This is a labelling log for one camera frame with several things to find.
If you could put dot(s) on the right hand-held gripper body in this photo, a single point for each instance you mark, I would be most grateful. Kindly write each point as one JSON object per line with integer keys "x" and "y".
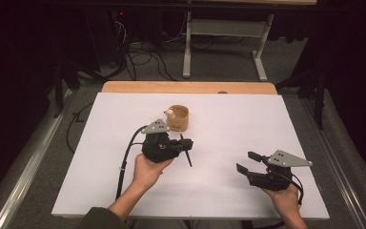
{"x": 276, "y": 178}

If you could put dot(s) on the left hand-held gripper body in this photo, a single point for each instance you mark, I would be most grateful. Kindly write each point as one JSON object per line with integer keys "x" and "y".
{"x": 157, "y": 148}

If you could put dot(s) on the dark paintbrush with gold ferrule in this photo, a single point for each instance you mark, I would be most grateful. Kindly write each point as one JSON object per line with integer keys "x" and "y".
{"x": 188, "y": 159}

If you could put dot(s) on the person's right hand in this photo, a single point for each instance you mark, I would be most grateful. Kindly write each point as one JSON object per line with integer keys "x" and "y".
{"x": 284, "y": 198}

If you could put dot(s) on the person's left hand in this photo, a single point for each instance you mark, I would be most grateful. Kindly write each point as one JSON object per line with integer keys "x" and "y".
{"x": 146, "y": 173}

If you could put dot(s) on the wooden table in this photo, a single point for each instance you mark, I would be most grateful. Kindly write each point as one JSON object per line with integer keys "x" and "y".
{"x": 187, "y": 87}

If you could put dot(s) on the black stand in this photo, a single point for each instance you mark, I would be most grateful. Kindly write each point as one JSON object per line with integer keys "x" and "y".
{"x": 321, "y": 95}
{"x": 58, "y": 89}

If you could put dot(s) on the metal floor rail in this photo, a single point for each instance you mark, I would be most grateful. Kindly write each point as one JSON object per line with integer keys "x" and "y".
{"x": 28, "y": 171}
{"x": 336, "y": 171}

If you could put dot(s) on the white metal table frame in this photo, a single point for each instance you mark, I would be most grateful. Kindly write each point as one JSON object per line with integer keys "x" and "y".
{"x": 225, "y": 27}

